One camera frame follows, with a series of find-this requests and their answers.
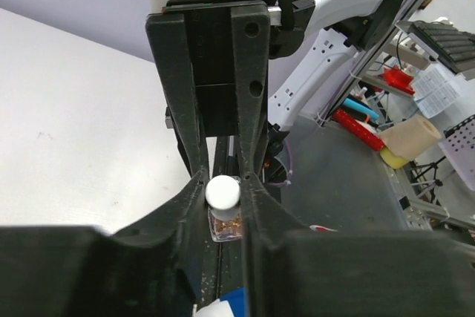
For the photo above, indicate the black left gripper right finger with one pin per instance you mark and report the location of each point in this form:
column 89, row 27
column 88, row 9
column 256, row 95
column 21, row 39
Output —
column 290, row 270

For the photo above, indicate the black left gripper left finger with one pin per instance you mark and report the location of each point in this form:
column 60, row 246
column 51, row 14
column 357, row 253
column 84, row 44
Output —
column 149, row 268

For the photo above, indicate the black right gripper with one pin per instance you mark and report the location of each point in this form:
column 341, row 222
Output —
column 212, row 58

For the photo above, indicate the glitter nail polish bottle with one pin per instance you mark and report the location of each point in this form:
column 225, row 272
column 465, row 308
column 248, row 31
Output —
column 225, row 226

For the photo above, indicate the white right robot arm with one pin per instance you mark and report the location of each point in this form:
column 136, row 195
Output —
column 336, row 31

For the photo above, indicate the blue white red sleeve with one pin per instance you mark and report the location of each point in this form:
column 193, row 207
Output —
column 232, row 304

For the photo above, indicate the yellow sponge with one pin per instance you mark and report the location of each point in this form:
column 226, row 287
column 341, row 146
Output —
column 392, row 160

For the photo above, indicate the blue foam tube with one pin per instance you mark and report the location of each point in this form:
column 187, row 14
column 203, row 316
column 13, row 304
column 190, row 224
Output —
column 357, row 106

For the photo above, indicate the red glitter foam roll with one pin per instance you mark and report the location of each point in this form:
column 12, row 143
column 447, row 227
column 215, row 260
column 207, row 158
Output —
column 359, row 131

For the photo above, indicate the beige foam roll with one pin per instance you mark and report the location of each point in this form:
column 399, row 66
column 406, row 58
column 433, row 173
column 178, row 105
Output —
column 410, row 138

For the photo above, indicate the red plastic basket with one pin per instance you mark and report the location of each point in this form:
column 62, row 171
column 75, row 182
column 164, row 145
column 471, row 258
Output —
column 398, row 79

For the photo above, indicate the white perforated panel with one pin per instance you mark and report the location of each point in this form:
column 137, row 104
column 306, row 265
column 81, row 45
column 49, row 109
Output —
column 458, row 148

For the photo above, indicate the white printed paper sheet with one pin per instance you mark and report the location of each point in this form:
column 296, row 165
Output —
column 436, row 89

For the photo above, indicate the black keyboard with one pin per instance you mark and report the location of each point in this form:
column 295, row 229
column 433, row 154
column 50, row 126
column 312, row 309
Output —
column 455, row 48

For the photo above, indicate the aluminium frame post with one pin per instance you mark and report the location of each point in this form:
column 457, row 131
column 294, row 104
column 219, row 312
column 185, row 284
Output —
column 351, row 71

